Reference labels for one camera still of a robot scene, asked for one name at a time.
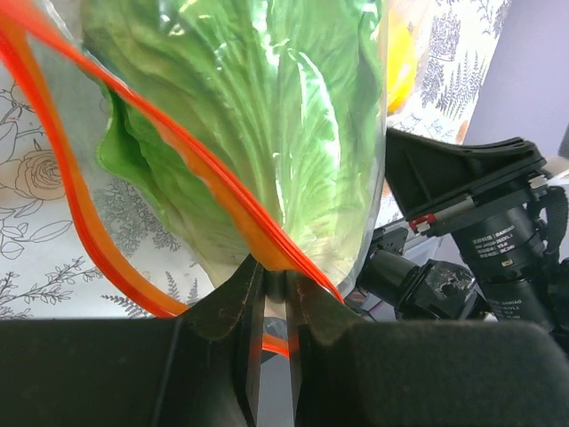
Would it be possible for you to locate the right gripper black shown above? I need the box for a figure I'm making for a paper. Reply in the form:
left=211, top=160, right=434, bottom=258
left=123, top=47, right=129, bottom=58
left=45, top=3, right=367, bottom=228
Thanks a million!
left=357, top=128, right=568, bottom=329

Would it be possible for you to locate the yellow fake lemon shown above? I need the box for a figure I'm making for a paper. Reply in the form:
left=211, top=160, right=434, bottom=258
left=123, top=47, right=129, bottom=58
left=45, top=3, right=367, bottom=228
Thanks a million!
left=386, top=13, right=419, bottom=116

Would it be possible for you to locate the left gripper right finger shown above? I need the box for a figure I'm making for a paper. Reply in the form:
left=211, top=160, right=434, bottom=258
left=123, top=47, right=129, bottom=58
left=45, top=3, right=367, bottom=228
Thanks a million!
left=286, top=273, right=568, bottom=426

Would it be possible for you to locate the fake green lettuce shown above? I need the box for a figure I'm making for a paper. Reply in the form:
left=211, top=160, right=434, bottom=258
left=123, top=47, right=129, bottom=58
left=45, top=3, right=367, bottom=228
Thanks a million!
left=79, top=1, right=383, bottom=285

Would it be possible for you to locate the clear zip top bag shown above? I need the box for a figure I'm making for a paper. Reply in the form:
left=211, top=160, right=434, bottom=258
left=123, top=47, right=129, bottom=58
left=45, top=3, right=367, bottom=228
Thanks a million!
left=0, top=0, right=428, bottom=357

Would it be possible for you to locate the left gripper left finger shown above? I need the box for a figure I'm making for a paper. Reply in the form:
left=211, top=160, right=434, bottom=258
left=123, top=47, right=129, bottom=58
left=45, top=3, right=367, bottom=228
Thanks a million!
left=1, top=258, right=264, bottom=426

